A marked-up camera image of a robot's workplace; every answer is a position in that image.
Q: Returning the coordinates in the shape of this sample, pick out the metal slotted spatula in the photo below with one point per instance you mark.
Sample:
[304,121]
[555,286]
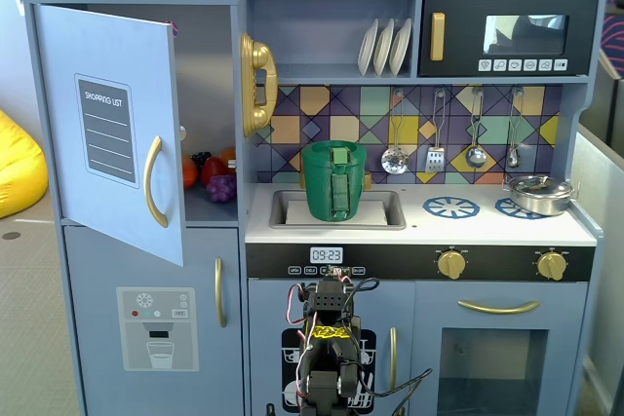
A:
[435,160]

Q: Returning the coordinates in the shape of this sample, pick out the black toy microwave door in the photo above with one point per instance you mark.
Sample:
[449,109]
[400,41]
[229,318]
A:
[463,36]

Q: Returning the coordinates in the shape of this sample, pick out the orange toy fruit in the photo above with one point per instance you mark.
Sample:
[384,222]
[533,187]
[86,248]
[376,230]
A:
[189,173]
[228,154]

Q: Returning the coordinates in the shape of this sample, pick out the blue oven door with window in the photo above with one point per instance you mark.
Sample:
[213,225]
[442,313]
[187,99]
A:
[429,362]

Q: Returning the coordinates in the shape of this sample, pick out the metal spoon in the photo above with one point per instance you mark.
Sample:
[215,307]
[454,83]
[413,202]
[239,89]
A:
[513,158]

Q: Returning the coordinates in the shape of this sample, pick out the yellow bean bag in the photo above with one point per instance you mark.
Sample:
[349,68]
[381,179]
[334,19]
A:
[19,167]

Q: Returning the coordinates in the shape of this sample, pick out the dark toy berry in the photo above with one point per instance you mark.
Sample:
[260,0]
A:
[201,158]

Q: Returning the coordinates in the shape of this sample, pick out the grey toy sink basin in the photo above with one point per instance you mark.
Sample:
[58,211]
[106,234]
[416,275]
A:
[390,206]

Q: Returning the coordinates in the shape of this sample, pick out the blue shopping list cabinet door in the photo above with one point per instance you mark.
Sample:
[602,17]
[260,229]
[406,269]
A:
[61,167]

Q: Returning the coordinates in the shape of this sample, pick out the blue dishwasher door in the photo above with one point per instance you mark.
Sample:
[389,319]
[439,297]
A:
[265,304]

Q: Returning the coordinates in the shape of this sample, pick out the white toy plate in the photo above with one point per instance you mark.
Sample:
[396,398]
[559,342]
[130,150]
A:
[384,48]
[365,48]
[401,48]

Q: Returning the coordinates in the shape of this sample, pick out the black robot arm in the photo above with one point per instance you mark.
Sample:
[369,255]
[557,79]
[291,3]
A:
[322,377]

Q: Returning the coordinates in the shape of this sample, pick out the steel pot with lid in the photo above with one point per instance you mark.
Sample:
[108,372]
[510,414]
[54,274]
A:
[538,194]

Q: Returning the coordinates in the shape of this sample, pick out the blue fridge door with dispenser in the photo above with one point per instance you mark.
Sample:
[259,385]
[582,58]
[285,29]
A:
[97,260]

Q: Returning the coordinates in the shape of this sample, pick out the gold stove knob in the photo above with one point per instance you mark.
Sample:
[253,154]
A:
[451,265]
[552,266]

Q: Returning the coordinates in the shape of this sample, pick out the green plastic bucket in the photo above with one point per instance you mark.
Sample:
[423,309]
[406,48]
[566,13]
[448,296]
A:
[319,182]

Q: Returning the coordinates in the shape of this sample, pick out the metal slotted skimmer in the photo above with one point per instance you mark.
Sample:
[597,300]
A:
[394,160]

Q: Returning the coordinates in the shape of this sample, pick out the red toy fruit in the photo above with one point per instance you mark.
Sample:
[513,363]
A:
[213,171]

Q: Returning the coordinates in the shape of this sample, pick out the small wrist camera board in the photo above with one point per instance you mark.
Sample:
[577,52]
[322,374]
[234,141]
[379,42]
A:
[338,272]

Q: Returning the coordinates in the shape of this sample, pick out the metal ladle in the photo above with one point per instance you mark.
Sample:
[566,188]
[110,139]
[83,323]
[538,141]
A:
[476,157]

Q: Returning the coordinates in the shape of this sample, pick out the gold toy faucet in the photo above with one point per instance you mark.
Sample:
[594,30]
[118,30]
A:
[366,182]

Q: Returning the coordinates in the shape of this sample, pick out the purple toy grapes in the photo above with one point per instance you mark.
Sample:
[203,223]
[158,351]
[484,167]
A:
[222,189]

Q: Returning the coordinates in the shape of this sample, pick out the gold toy telephone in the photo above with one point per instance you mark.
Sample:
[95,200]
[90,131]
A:
[253,80]

